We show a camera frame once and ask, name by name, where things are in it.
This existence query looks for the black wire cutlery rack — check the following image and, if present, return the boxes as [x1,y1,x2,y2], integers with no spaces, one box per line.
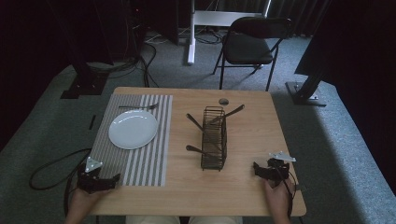
[200,105,229,172]

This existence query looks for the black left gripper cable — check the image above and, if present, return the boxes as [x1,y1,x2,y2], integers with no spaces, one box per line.
[28,147,93,217]

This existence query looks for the person's right hand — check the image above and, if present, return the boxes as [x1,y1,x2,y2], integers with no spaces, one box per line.
[263,178,294,217]

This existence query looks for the white round plate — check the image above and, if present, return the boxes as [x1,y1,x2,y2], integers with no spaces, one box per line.
[107,109,159,151]

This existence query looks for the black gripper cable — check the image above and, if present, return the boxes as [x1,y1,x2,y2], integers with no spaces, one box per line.
[28,147,93,217]
[276,164,299,219]

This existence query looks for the person's left hand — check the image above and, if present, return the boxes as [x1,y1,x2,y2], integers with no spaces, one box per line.
[70,186,108,217]

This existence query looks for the black metal stand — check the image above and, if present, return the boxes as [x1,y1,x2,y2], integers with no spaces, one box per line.
[46,0,110,100]
[285,62,328,108]

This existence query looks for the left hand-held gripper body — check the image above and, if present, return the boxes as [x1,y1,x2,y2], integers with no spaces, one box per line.
[77,156,110,195]

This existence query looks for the dark curtain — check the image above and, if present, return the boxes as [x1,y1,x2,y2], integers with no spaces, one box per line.
[293,0,396,197]
[0,0,115,153]

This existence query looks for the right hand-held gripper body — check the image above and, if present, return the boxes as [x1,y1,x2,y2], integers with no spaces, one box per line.
[262,150,297,182]

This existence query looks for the person's beige trousers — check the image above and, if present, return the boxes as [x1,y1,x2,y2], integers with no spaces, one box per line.
[124,215,244,224]

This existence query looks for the black floor cables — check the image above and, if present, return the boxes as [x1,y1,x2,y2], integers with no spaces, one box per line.
[87,31,225,89]

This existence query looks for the white desk frame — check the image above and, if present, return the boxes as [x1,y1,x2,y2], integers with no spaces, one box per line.
[186,0,273,66]

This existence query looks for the metal fork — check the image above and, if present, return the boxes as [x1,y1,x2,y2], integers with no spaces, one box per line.
[118,102,160,111]

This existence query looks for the grey striped placemat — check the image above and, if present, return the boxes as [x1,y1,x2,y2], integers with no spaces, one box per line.
[89,93,174,188]

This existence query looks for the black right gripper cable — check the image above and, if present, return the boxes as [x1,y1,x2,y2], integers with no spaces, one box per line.
[276,164,299,219]

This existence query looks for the black folding chair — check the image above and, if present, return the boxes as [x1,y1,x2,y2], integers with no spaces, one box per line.
[212,16,292,92]

